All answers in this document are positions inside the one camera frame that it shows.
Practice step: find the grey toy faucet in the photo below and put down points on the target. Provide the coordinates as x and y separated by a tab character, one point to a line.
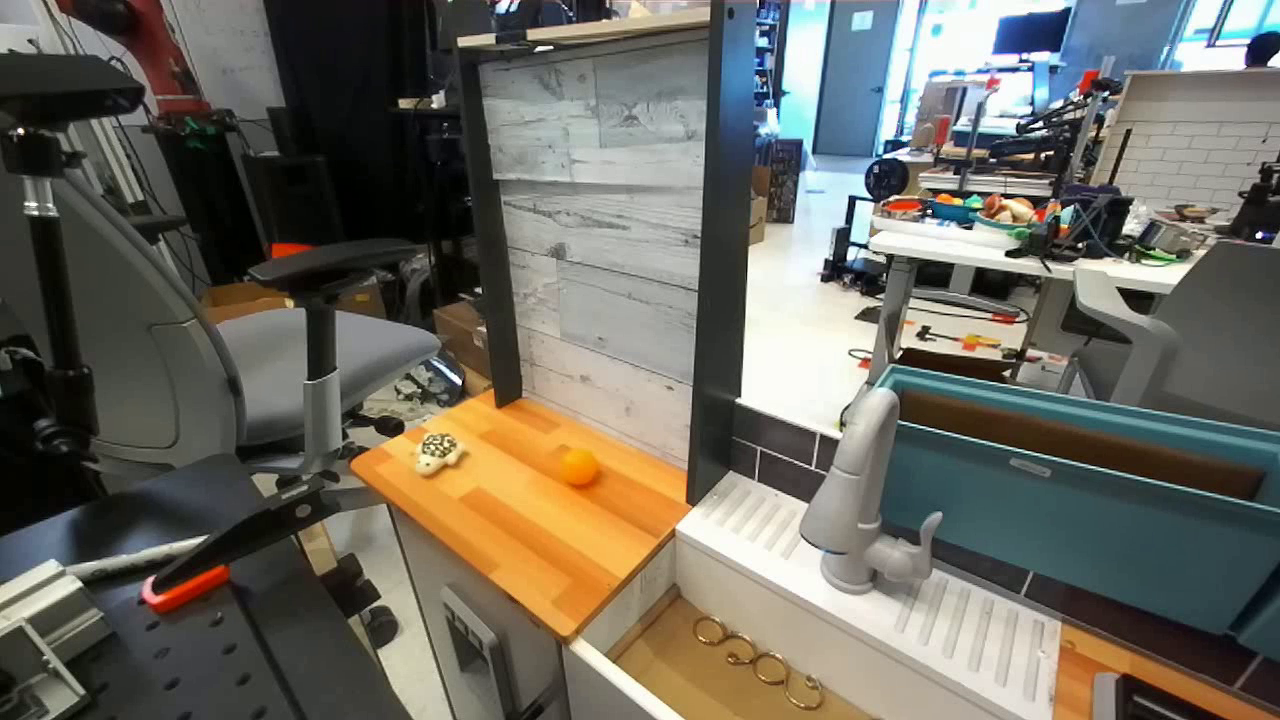
845	510

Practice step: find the orange ball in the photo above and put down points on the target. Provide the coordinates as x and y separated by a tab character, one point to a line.
579	467

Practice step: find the wooden toy countertop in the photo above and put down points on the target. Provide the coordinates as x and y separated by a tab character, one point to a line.
557	550

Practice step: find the grey wood-pattern back panel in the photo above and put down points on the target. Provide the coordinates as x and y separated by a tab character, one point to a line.
608	184

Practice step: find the small white green toy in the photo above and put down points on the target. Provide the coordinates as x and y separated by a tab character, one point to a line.
437	449

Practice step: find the white toy cabinet front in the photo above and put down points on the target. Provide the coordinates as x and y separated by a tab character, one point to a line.
495	657

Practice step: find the black orange-tipped clamp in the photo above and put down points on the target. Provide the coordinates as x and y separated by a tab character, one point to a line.
208	566

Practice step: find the grey office chair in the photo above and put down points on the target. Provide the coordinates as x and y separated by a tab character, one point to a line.
177	387

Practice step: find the cluttered white workbench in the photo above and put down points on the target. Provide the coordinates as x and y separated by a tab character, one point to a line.
1169	138

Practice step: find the teal storage bin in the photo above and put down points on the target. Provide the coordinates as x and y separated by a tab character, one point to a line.
1154	510

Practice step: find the grey chair at right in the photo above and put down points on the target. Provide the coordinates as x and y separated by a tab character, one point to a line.
1204	350

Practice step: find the black camera tripod stand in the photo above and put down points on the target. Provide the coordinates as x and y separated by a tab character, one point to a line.
43	99

